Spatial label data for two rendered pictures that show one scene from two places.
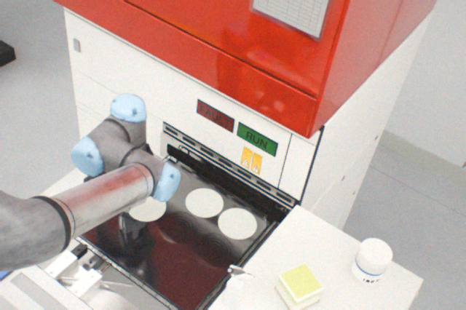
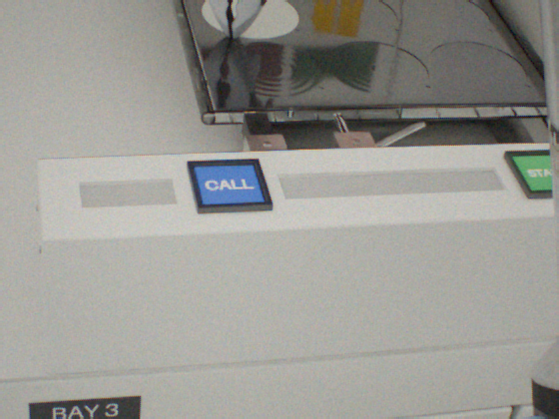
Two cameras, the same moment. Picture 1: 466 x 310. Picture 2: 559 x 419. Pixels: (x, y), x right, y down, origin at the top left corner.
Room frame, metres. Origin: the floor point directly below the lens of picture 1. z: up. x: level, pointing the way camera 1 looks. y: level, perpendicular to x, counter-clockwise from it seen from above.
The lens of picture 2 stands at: (0.18, 0.91, 1.48)
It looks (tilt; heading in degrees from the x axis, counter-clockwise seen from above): 39 degrees down; 313
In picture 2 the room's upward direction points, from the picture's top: 9 degrees clockwise
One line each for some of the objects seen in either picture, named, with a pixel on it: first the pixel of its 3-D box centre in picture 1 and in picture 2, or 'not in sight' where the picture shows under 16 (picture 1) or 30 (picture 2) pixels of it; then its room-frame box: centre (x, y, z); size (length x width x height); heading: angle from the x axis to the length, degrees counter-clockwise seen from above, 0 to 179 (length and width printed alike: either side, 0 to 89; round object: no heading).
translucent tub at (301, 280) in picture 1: (298, 289); not in sight; (0.67, -0.20, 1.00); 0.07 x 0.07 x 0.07; 35
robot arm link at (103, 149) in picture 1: (106, 151); not in sight; (0.80, 0.25, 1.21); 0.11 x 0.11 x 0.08; 66
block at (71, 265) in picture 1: (60, 268); (271, 174); (0.71, 0.35, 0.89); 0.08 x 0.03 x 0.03; 150
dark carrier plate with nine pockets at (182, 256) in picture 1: (178, 228); (349, 15); (0.87, 0.09, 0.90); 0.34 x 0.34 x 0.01; 60
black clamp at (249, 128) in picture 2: (79, 251); (258, 132); (0.76, 0.32, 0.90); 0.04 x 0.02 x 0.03; 150
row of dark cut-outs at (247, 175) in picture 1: (225, 162); not in sight; (1.06, 0.00, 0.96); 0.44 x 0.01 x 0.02; 60
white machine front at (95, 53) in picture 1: (178, 114); not in sight; (1.16, 0.15, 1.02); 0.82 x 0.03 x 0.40; 60
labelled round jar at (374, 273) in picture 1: (370, 263); not in sight; (0.76, -0.36, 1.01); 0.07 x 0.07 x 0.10
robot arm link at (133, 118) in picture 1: (127, 121); not in sight; (0.90, 0.22, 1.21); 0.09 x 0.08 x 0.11; 156
